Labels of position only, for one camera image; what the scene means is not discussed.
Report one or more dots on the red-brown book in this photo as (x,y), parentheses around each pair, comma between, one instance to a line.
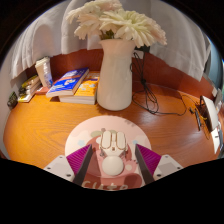
(42,90)

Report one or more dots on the pink round mouse pad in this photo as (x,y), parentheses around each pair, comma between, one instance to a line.
(83,133)

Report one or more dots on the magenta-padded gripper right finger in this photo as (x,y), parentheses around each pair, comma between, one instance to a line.
(163,166)

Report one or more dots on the cream lidded tumbler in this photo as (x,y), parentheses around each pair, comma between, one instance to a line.
(40,71)

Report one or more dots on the white computer mouse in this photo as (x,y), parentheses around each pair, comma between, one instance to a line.
(112,150)

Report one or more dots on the white and yellow book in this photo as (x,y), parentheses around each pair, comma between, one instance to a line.
(27,96)

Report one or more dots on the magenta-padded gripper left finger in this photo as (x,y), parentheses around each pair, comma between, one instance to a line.
(61,166)

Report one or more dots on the white curtain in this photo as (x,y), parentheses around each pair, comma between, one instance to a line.
(180,40)

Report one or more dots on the dark book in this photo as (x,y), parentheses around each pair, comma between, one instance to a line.
(29,88)

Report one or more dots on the yellow and black book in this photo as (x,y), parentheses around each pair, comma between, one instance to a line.
(30,81)

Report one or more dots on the white flat device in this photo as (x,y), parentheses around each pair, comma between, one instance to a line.
(210,111)

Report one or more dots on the window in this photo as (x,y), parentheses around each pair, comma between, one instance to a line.
(216,70)

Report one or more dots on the white card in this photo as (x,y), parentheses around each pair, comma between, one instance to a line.
(216,140)

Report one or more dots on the orange book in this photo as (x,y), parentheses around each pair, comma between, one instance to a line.
(85,93)

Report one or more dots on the white ceramic vase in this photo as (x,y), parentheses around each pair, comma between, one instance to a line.
(115,80)

